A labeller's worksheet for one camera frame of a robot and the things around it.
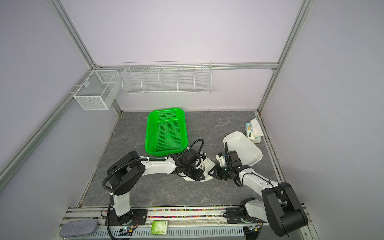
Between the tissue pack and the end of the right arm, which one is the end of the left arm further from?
the tissue pack

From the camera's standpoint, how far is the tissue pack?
100cm

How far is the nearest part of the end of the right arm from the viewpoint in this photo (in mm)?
655

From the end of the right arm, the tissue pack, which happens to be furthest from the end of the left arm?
the tissue pack

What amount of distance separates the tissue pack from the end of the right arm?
0.31 metres
